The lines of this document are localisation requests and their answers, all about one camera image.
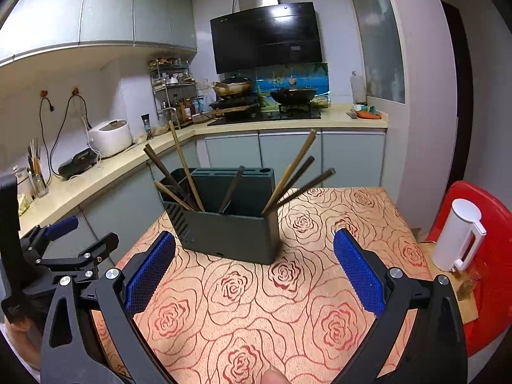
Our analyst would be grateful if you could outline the clay pot with lid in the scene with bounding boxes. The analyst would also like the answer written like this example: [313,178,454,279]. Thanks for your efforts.
[212,76,254,97]

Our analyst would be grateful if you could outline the white plastic jug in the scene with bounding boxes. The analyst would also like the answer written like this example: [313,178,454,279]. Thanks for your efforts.
[350,71,367,104]

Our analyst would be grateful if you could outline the person's right thumb tip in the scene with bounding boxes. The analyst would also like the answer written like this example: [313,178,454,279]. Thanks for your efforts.
[260,366,290,384]

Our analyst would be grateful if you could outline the lower kitchen cabinets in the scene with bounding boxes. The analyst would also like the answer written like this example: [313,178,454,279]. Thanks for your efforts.
[20,130,395,265]

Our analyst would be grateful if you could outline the person's left hand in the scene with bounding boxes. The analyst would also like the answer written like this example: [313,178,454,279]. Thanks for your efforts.
[5,318,41,369]

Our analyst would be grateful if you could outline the white rice cooker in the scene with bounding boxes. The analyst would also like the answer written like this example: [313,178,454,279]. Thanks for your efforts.
[88,120,132,158]

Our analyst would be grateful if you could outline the rose pattern tablecloth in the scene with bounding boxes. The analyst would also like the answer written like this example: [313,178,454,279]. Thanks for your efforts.
[134,187,430,383]

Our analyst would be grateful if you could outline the black wok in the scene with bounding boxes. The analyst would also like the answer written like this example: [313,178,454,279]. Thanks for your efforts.
[270,88,317,107]

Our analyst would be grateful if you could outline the dark green utensil holder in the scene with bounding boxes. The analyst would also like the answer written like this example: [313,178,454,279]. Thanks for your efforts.
[157,167,280,265]

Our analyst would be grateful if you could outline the metal spice rack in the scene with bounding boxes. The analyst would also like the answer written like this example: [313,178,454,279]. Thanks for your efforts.
[148,56,197,128]

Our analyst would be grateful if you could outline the black chopstick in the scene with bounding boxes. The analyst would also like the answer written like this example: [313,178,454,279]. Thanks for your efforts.
[219,165,245,214]
[143,143,198,212]

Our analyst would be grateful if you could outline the black range hood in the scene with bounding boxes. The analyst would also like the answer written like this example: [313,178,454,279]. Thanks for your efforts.
[210,2,323,74]

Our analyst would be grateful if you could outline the black countertop appliance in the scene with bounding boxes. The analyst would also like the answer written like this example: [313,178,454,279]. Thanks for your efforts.
[58,148,98,180]

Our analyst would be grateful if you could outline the reddish brown chopstick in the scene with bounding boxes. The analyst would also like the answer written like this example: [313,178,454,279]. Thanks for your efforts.
[273,167,336,209]

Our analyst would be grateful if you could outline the knife and utensil jar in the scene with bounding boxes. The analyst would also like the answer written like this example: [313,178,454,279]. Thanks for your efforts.
[28,139,49,198]

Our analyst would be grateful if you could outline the white electric kettle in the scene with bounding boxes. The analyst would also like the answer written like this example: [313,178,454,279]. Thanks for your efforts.
[431,198,487,271]

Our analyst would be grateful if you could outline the black power cable left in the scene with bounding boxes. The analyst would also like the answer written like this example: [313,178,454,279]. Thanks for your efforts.
[38,89,56,183]

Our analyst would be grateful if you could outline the black power cable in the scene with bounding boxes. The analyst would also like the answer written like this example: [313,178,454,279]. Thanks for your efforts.
[38,89,56,183]
[48,87,93,177]

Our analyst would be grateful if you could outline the black gas stove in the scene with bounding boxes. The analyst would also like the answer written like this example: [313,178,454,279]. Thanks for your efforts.
[209,107,321,126]

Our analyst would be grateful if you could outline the orange tray on counter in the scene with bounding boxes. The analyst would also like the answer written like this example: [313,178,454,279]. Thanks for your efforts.
[356,111,382,120]

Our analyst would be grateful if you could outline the black power cable right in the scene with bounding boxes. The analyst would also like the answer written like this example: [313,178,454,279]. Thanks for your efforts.
[48,87,93,177]

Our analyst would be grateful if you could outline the upper wall cabinets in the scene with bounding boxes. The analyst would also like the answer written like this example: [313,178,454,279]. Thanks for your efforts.
[1,0,196,63]

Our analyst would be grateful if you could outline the wooden board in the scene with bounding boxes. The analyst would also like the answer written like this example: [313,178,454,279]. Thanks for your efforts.
[418,242,478,324]

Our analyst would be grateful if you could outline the red plastic chair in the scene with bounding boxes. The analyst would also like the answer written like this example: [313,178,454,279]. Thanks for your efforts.
[426,180,511,356]

